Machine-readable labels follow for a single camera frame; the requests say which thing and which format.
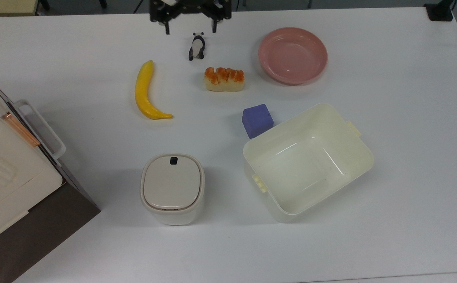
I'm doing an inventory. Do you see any purple cube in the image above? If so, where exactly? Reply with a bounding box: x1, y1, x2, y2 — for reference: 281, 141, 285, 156
242, 104, 274, 139

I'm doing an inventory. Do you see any small panda figurine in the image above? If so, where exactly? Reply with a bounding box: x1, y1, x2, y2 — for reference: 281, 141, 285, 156
188, 32, 206, 61

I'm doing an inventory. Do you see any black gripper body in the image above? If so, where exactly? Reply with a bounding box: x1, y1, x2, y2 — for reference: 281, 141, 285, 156
150, 0, 232, 22

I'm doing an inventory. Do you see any dark brown wooden box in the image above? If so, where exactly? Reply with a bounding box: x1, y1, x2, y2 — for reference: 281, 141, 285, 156
0, 75, 101, 283

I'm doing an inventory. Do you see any pink plate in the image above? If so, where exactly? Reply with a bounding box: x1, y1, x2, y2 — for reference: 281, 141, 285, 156
258, 27, 328, 85

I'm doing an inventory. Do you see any light wooden table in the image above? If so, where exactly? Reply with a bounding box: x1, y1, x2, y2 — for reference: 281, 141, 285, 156
0, 0, 39, 17

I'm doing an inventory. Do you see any cream storage box with handles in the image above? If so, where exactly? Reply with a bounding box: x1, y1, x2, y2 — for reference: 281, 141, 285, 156
0, 67, 67, 250

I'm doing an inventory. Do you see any small white lidded bin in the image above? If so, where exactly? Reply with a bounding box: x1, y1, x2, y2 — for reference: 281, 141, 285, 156
140, 153, 205, 226

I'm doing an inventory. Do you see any cream plastic tub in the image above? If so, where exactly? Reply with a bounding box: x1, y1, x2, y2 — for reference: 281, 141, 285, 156
242, 103, 374, 223

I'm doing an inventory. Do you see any white drawer handle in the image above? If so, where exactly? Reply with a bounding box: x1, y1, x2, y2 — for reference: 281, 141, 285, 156
14, 99, 66, 160

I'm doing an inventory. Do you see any toy bread with orange glaze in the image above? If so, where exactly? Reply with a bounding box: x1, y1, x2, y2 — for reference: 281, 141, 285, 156
204, 67, 245, 93

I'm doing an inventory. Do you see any black clamp mount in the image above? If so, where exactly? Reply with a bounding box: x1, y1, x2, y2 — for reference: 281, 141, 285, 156
424, 0, 453, 22

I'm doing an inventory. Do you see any orange latch strip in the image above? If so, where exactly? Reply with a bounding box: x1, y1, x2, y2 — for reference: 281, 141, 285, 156
1, 112, 41, 147

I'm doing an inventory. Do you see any yellow toy banana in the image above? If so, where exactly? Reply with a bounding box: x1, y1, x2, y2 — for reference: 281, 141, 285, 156
135, 60, 173, 120

